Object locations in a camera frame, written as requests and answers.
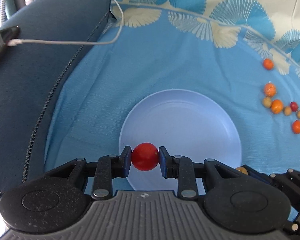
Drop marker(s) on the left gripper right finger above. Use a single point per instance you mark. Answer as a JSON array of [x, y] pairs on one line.
[[180, 168]]

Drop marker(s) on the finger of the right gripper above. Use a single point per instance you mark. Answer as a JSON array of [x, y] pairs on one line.
[[266, 178]]

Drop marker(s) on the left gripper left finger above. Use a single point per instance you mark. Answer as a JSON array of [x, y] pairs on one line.
[[108, 168]]

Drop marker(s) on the red cherry tomato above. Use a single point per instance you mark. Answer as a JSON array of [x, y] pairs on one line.
[[145, 157], [294, 106]]

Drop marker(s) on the plastic orange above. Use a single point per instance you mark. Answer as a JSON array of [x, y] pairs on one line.
[[269, 90]]

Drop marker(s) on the small orange mandarin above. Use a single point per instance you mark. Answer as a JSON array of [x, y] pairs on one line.
[[268, 64]]

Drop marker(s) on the light blue plate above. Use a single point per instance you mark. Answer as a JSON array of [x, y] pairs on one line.
[[186, 123]]

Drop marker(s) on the blue patterned sofa cover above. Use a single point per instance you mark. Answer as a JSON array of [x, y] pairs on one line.
[[213, 47]]

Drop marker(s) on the blue denim sofa armrest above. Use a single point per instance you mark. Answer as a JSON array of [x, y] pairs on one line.
[[32, 76]]

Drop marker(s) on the black smartphone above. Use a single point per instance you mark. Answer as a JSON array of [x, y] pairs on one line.
[[6, 35]]

